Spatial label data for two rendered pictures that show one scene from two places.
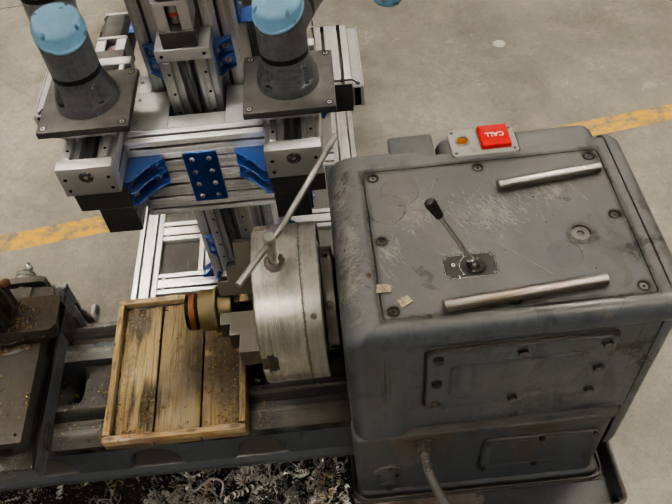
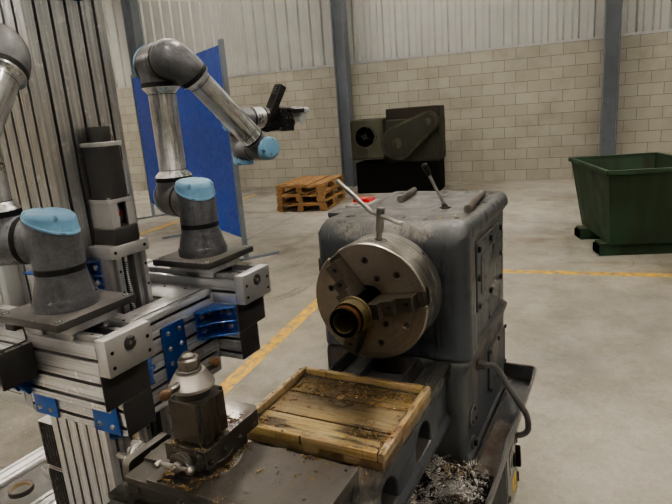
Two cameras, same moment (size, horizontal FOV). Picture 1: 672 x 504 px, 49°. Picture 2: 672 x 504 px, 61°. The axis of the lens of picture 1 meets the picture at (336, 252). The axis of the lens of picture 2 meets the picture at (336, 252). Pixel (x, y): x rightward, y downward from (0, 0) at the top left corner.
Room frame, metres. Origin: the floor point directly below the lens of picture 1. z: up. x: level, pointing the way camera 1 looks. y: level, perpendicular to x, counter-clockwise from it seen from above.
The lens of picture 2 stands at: (0.28, 1.42, 1.57)
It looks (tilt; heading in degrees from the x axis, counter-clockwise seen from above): 14 degrees down; 298
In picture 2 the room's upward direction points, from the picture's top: 4 degrees counter-clockwise
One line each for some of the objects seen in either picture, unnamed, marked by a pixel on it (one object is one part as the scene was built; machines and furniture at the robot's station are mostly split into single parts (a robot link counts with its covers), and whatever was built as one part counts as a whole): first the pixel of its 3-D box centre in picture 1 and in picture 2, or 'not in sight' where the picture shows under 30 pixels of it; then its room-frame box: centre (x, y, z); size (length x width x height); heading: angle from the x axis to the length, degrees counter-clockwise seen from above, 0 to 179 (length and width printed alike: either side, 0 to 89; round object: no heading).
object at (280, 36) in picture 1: (280, 19); (195, 200); (1.47, 0.07, 1.33); 0.13 x 0.12 x 0.14; 157
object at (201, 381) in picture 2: not in sight; (191, 377); (0.94, 0.74, 1.13); 0.08 x 0.08 x 0.03
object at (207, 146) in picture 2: not in sight; (178, 150); (5.77, -4.66, 1.18); 4.12 x 0.80 x 2.35; 148
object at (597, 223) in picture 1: (482, 279); (419, 262); (0.87, -0.29, 1.06); 0.59 x 0.48 x 0.39; 90
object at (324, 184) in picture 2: not in sight; (311, 192); (5.04, -6.96, 0.22); 1.25 x 0.86 x 0.44; 100
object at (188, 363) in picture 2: not in sight; (188, 360); (0.94, 0.74, 1.17); 0.04 x 0.04 x 0.03
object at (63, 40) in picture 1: (63, 40); (51, 237); (1.48, 0.57, 1.33); 0.13 x 0.12 x 0.14; 20
